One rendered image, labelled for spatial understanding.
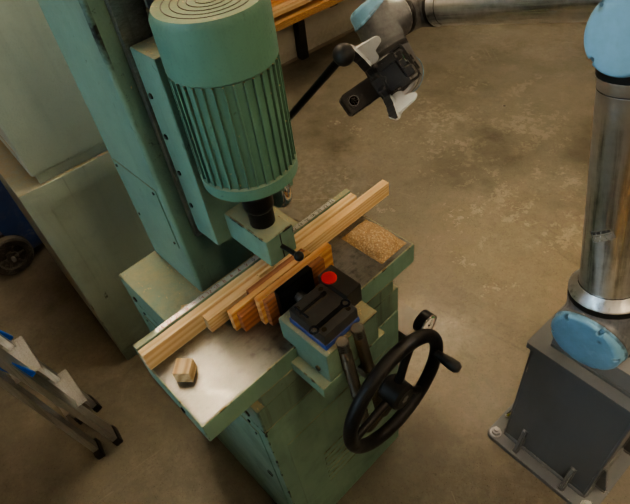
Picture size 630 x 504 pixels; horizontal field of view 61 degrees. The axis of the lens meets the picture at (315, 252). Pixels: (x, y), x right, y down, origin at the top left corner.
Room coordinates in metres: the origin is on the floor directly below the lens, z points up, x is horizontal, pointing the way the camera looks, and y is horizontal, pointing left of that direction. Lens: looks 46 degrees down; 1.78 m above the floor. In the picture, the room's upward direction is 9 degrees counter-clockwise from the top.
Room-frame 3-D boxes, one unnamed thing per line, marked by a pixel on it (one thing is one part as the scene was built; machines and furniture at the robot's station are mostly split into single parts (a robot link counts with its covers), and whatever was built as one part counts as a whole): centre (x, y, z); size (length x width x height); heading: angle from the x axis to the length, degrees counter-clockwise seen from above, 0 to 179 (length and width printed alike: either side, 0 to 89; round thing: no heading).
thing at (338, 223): (0.85, 0.02, 0.92); 0.55 x 0.02 x 0.04; 127
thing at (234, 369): (0.70, 0.05, 0.87); 0.61 x 0.30 x 0.06; 127
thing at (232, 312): (0.74, 0.10, 0.93); 0.22 x 0.01 x 0.06; 127
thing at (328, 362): (0.63, 0.00, 0.92); 0.15 x 0.13 x 0.09; 127
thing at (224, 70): (0.80, 0.09, 1.35); 0.18 x 0.18 x 0.31
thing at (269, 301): (0.72, 0.05, 0.94); 0.16 x 0.01 x 0.07; 127
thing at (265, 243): (0.82, 0.10, 1.03); 0.14 x 0.07 x 0.09; 37
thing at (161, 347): (0.80, 0.12, 0.93); 0.60 x 0.02 x 0.05; 127
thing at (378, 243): (0.86, -0.14, 0.91); 0.12 x 0.09 x 0.03; 37
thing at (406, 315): (0.85, -0.20, 0.58); 0.12 x 0.08 x 0.08; 37
